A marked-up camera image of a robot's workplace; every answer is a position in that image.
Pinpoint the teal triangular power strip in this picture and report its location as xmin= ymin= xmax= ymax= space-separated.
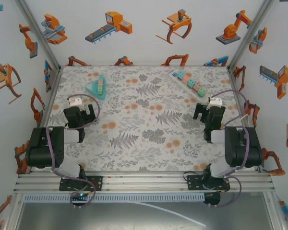
xmin=85 ymin=74 xmax=108 ymax=102

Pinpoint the white power strip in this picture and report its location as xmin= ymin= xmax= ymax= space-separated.
xmin=170 ymin=70 xmax=211 ymax=101

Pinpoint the floral patterned table mat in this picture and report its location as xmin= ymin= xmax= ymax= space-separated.
xmin=41 ymin=65 xmax=262 ymax=173

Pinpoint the circuit board with green LED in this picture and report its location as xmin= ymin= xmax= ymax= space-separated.
xmin=70 ymin=191 xmax=91 ymax=202

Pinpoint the black connector box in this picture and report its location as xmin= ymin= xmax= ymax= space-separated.
xmin=203 ymin=192 xmax=222 ymax=207

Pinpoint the aluminium base beam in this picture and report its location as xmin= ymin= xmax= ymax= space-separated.
xmin=13 ymin=172 xmax=276 ymax=194

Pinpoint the grey metal panel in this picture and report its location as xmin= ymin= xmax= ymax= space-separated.
xmin=15 ymin=201 xmax=274 ymax=230

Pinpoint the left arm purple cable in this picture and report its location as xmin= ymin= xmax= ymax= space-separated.
xmin=45 ymin=93 xmax=101 ymax=210

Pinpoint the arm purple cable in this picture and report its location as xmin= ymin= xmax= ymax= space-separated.
xmin=207 ymin=90 xmax=250 ymax=208
xmin=45 ymin=93 xmax=101 ymax=210

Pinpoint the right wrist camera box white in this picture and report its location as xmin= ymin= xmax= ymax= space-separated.
xmin=208 ymin=95 xmax=223 ymax=108

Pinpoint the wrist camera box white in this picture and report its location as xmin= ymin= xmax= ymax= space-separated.
xmin=67 ymin=96 xmax=84 ymax=107
xmin=208 ymin=95 xmax=223 ymax=108

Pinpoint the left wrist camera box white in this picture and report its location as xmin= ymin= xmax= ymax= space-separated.
xmin=67 ymin=96 xmax=84 ymax=107

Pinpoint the aluminium side rail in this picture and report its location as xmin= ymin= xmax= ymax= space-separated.
xmin=227 ymin=66 xmax=265 ymax=173
xmin=36 ymin=68 xmax=63 ymax=129

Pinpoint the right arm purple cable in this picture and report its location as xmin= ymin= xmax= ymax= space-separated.
xmin=207 ymin=90 xmax=250 ymax=208

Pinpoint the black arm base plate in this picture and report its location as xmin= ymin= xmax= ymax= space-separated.
xmin=186 ymin=174 xmax=230 ymax=193
xmin=59 ymin=175 xmax=104 ymax=192

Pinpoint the aluminium corner post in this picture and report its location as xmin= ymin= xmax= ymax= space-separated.
xmin=15 ymin=0 xmax=62 ymax=72
xmin=229 ymin=0 xmax=276 ymax=70

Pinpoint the white slotted cable duct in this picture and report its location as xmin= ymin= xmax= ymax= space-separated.
xmin=23 ymin=193 xmax=205 ymax=204

